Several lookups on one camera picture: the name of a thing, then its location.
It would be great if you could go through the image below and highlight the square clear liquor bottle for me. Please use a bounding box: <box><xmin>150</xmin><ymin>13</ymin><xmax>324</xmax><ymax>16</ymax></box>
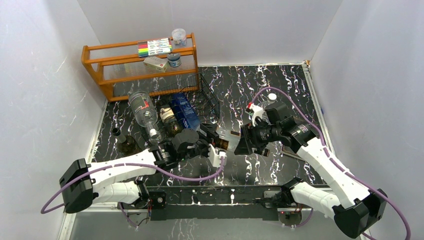
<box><xmin>214</xmin><ymin>127</ymin><xmax>241</xmax><ymax>152</ymax></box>

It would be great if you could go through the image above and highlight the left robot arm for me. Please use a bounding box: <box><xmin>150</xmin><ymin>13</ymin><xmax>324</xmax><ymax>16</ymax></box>
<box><xmin>59</xmin><ymin>128</ymin><xmax>226</xmax><ymax>214</ymax></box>

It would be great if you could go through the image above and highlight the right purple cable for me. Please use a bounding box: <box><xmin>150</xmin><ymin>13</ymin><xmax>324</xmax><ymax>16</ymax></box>
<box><xmin>250</xmin><ymin>86</ymin><xmax>412</xmax><ymax>240</ymax></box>

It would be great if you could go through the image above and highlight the clear plastic round container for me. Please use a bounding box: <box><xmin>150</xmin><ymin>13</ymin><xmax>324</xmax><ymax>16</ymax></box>
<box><xmin>171</xmin><ymin>28</ymin><xmax>187</xmax><ymax>46</ymax></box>

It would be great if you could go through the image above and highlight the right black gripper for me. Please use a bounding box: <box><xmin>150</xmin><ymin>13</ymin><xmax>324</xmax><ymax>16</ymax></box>
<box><xmin>233</xmin><ymin>119</ymin><xmax>281</xmax><ymax>155</ymax></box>

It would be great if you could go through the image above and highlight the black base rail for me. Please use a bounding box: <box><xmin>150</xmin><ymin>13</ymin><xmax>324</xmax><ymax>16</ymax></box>
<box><xmin>99</xmin><ymin>185</ymin><xmax>339</xmax><ymax>222</ymax></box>

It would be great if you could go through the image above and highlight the pack of coloured markers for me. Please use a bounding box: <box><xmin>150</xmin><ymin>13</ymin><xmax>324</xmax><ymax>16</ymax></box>
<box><xmin>137</xmin><ymin>37</ymin><xmax>173</xmax><ymax>58</ymax></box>

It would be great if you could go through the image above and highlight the orange wooden shelf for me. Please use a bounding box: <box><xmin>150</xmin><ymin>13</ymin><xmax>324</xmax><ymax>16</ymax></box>
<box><xmin>80</xmin><ymin>32</ymin><xmax>199</xmax><ymax>102</ymax></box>

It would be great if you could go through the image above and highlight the small white cardboard box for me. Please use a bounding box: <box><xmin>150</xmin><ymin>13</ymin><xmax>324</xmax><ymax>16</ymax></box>
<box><xmin>143</xmin><ymin>56</ymin><xmax>169</xmax><ymax>73</ymax></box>

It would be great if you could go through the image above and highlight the black wire wine rack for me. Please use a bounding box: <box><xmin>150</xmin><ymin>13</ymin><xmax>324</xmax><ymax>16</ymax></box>
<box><xmin>149</xmin><ymin>73</ymin><xmax>221</xmax><ymax>124</ymax></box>

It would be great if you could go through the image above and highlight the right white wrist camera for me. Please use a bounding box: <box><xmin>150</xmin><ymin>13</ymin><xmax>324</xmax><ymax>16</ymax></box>
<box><xmin>245</xmin><ymin>102</ymin><xmax>266</xmax><ymax>127</ymax></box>

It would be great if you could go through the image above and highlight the dark hardcover book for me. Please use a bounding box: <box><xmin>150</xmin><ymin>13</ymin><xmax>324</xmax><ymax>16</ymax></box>
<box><xmin>279</xmin><ymin>144</ymin><xmax>305</xmax><ymax>162</ymax></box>

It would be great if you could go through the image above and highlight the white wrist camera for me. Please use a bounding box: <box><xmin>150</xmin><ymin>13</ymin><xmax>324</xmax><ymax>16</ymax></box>
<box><xmin>245</xmin><ymin>102</ymin><xmax>266</xmax><ymax>127</ymax></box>
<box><xmin>207</xmin><ymin>144</ymin><xmax>227</xmax><ymax>168</ymax></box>

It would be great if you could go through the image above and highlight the blue water bottle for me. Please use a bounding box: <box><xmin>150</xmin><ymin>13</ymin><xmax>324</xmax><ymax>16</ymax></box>
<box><xmin>170</xmin><ymin>93</ymin><xmax>201</xmax><ymax>130</ymax></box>

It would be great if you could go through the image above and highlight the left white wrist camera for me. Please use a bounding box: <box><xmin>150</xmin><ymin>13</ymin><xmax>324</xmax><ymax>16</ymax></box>
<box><xmin>207</xmin><ymin>144</ymin><xmax>227</xmax><ymax>168</ymax></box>

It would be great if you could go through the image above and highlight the small blue tin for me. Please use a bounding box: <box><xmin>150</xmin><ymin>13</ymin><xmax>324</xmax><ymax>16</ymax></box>
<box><xmin>167</xmin><ymin>53</ymin><xmax>182</xmax><ymax>68</ymax></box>

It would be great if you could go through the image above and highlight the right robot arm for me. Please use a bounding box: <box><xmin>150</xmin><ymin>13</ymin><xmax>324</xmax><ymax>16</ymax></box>
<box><xmin>234</xmin><ymin>103</ymin><xmax>387</xmax><ymax>239</ymax></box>

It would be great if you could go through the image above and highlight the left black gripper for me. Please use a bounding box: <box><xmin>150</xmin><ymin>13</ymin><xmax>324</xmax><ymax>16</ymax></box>
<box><xmin>178</xmin><ymin>124</ymin><xmax>220</xmax><ymax>162</ymax></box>

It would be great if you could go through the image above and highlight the clear bottle red label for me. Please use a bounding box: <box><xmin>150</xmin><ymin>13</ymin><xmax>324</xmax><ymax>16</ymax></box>
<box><xmin>128</xmin><ymin>90</ymin><xmax>160</xmax><ymax>141</ymax></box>

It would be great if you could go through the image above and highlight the dark wine bottle white label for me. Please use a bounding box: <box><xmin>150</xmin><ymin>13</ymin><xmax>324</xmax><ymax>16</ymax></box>
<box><xmin>156</xmin><ymin>99</ymin><xmax>183</xmax><ymax>137</ymax></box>

